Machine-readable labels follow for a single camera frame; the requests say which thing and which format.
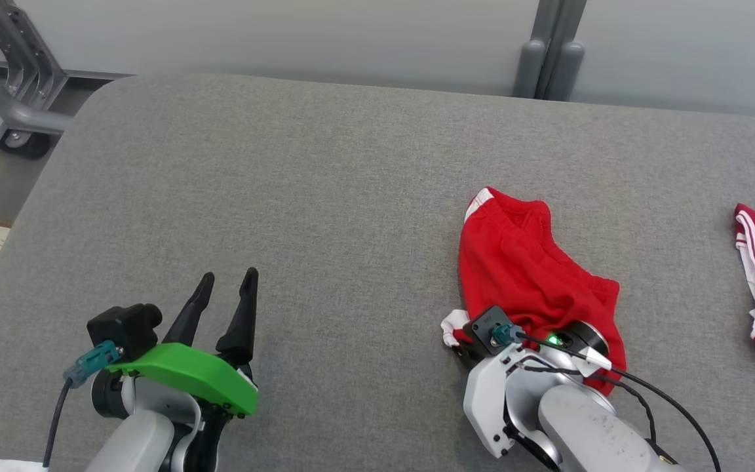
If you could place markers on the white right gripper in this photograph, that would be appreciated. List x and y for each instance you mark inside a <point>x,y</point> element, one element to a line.
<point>485,400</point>

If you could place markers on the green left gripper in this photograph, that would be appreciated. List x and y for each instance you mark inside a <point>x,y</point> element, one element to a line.
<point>200,377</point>

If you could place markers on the red shorts with white stripe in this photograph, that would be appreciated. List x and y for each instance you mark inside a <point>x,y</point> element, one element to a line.
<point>515,269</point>

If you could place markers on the black caster wheel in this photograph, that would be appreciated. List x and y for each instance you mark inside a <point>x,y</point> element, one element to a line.
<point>27,144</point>

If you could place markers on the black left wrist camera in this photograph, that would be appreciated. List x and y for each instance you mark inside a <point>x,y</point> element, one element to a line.
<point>125,328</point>

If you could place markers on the grey metal cart frame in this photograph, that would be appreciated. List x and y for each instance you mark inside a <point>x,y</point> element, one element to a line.
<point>17,72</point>

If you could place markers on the grey partition post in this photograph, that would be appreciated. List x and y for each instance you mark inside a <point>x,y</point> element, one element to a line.
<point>548,52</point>

